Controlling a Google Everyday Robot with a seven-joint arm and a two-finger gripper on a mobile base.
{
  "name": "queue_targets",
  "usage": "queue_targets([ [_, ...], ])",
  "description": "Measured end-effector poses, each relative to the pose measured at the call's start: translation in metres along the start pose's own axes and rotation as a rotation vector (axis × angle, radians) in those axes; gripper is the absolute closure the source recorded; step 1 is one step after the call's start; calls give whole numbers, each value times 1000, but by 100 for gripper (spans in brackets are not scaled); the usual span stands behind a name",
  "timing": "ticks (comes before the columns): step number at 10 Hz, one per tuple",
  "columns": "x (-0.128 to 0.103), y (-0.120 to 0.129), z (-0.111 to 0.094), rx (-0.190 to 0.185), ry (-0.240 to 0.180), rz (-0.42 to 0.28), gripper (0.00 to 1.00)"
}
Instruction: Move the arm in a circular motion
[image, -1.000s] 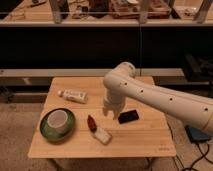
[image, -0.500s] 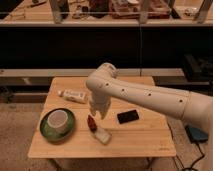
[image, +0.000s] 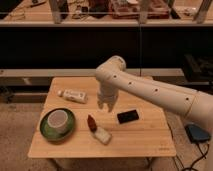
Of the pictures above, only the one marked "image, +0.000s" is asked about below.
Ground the black phone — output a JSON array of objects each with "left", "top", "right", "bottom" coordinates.
[{"left": 117, "top": 110, "right": 139, "bottom": 124}]

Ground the white cup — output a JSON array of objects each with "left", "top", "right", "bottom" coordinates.
[{"left": 47, "top": 110, "right": 68, "bottom": 133}]

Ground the wooden folding table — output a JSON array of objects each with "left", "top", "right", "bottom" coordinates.
[{"left": 28, "top": 77, "right": 176, "bottom": 158}]

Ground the black cable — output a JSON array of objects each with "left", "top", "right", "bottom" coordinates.
[{"left": 173, "top": 141, "right": 212, "bottom": 171}]

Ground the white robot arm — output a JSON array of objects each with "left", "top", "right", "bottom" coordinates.
[{"left": 95, "top": 56, "right": 213, "bottom": 133}]

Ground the red toolbox tray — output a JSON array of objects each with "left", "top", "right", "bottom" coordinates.
[{"left": 109, "top": 0, "right": 170, "bottom": 19}]

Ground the green plate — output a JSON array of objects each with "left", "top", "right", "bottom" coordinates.
[{"left": 39, "top": 108, "right": 76, "bottom": 142}]

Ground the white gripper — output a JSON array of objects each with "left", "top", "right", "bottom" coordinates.
[{"left": 97, "top": 91, "right": 118, "bottom": 113}]

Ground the black equipment on right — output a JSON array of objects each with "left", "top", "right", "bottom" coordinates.
[{"left": 182, "top": 54, "right": 213, "bottom": 82}]

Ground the blue foot pedal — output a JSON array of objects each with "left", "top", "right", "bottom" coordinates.
[{"left": 185, "top": 124, "right": 211, "bottom": 143}]

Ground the white tube bottle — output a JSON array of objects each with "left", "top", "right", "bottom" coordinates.
[{"left": 57, "top": 89, "right": 88, "bottom": 104}]

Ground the red brown small object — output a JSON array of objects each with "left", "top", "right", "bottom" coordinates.
[{"left": 87, "top": 115, "right": 97, "bottom": 132}]

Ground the long wooden workbench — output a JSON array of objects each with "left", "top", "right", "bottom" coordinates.
[{"left": 0, "top": 68, "right": 184, "bottom": 78}]

